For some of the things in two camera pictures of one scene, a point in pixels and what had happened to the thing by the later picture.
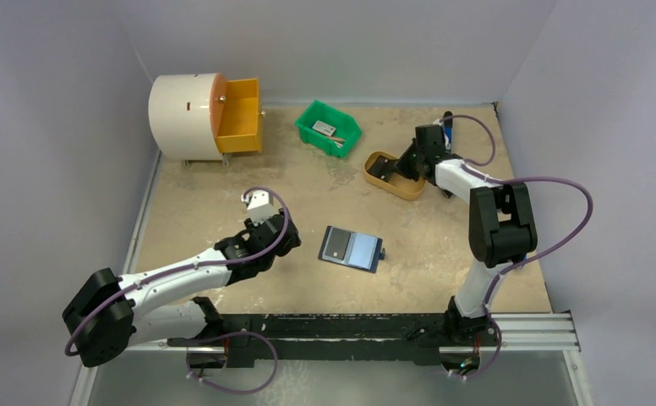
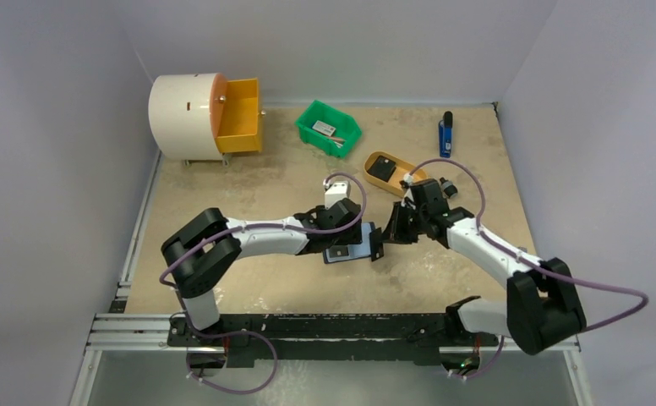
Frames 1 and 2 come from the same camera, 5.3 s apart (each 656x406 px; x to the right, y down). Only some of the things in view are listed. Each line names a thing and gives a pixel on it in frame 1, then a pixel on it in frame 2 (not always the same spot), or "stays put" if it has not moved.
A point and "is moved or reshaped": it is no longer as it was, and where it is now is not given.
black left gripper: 292,243 → 351,237
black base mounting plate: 337,340 stays put
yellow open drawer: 235,116 stays put
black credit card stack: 382,167 stays put
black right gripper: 405,165 → 405,225
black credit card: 337,244 stays put
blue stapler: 447,125 stays put
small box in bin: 324,128 stays put
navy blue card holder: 358,249 is moved or reshaped
